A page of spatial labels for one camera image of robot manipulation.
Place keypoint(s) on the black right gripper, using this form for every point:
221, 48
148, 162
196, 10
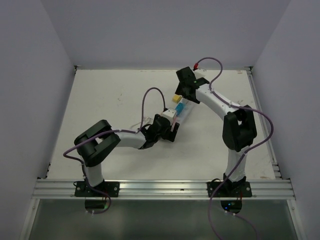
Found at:
179, 91

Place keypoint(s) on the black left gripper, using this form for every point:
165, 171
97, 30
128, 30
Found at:
171, 137

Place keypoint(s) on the white power strip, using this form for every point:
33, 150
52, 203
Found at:
189, 105

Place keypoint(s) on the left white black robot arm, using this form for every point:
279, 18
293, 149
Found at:
97, 142

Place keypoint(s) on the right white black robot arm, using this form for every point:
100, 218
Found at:
239, 127

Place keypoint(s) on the yellow plug block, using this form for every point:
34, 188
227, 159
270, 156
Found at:
176, 98

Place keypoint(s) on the blue plug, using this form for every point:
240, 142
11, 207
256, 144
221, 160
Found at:
179, 108

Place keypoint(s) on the pink plug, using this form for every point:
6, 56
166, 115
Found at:
173, 124

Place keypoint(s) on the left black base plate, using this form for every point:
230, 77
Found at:
97, 189

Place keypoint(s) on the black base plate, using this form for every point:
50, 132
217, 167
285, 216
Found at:
229, 189
97, 189

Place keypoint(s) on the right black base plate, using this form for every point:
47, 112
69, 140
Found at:
229, 189

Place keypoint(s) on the aluminium front rail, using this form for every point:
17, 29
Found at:
164, 190

